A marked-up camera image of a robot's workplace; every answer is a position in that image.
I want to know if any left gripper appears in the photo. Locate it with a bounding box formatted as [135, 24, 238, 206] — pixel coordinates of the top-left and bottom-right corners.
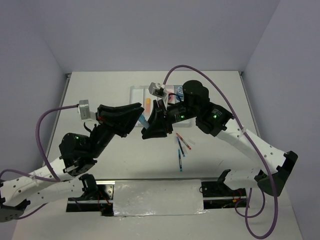
[90, 106, 149, 159]

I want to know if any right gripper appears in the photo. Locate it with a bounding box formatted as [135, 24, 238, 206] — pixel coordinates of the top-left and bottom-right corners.
[140, 97, 198, 137]

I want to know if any blue highlighter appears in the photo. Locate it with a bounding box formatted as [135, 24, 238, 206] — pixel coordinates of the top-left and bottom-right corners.
[138, 114, 150, 129]

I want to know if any orange highlighter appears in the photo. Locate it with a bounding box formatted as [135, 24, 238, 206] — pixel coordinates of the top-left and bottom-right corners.
[145, 98, 152, 116]

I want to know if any pink tube of markers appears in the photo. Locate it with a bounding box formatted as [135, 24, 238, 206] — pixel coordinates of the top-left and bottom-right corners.
[166, 85, 176, 104]

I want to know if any blue jar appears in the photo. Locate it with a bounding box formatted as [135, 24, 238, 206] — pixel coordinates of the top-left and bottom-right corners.
[175, 85, 184, 101]

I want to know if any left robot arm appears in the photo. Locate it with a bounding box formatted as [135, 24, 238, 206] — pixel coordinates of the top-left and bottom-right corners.
[0, 100, 144, 223]

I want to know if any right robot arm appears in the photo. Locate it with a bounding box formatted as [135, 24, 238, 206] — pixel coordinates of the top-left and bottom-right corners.
[141, 80, 298, 197]

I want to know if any red pen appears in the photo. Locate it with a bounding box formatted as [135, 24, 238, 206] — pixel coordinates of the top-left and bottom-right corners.
[176, 132, 192, 150]

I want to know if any white divided organizer tray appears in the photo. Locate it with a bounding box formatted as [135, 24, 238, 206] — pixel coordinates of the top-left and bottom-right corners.
[129, 85, 192, 128]

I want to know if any dark blue pen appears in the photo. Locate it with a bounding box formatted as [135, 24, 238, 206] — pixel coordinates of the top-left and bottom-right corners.
[176, 136, 186, 157]

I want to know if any teal pen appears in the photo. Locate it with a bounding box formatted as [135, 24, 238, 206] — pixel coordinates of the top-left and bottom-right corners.
[177, 149, 183, 172]

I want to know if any silver foil tape patch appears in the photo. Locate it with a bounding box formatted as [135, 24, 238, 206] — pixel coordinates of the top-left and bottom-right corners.
[113, 179, 206, 217]

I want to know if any right camera mount white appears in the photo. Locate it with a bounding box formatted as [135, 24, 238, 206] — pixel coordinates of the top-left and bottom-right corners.
[155, 85, 169, 108]

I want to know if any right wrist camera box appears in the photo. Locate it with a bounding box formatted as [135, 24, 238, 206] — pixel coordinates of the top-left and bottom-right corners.
[148, 82, 165, 98]

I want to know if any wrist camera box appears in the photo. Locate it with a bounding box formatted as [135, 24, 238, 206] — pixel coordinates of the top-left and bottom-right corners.
[148, 82, 165, 98]
[78, 99, 91, 121]

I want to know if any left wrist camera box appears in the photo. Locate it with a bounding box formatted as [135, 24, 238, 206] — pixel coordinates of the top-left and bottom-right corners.
[78, 99, 91, 121]

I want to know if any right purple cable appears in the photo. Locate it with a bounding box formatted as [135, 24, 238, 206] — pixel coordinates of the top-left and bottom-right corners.
[163, 64, 279, 238]

